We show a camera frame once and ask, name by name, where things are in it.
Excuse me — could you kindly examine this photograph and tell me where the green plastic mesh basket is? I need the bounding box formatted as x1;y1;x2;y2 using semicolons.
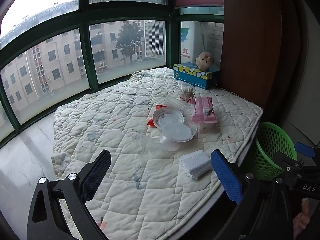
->
252;122;298;181

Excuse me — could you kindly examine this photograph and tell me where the white printed appliance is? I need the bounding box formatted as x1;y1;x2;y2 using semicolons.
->
180;21;201;63

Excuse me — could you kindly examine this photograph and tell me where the pink cloth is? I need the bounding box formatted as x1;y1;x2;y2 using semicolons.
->
293;197;320;240

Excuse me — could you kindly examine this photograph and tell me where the brown wooden cabinet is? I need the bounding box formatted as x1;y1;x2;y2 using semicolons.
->
219;0;309;110

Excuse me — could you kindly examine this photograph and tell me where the white quilted mat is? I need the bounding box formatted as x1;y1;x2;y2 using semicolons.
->
51;67;264;240

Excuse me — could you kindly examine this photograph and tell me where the clear deep plastic tray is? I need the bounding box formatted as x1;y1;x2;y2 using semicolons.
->
164;95;192;112

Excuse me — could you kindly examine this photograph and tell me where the blue spotted tissue box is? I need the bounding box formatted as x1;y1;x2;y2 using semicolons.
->
173;62;220;90

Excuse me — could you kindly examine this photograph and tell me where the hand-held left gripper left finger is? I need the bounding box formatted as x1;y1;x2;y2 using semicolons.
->
27;149;112;240

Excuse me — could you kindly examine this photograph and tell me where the beige apartment building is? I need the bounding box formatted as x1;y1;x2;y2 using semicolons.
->
0;0;145;113

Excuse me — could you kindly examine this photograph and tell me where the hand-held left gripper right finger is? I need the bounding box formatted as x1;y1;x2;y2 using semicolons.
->
210;149;293;240

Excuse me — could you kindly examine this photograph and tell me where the pink plastic packet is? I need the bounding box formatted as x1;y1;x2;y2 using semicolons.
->
189;96;218;125

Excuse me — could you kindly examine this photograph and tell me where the white foam block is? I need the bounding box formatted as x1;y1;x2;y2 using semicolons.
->
179;151;213;180

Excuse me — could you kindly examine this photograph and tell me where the green window frame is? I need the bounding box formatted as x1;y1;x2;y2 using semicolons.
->
0;0;225;150

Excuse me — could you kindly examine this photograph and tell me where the beige plush toy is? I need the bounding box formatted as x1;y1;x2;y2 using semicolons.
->
195;51;215;71

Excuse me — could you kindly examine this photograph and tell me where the white louvred outdoor unit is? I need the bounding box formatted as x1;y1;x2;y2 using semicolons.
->
144;20;166;61

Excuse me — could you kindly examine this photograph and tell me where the white round plastic lid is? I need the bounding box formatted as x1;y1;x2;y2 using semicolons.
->
152;107;186;128

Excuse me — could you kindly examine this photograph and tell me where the green tree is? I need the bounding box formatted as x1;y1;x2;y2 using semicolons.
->
116;21;145;65

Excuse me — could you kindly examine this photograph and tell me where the white tissue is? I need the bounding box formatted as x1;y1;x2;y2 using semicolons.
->
179;87;195;101

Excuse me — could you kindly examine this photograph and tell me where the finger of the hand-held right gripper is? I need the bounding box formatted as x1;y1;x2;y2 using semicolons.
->
272;152;304;174
294;142;315;158

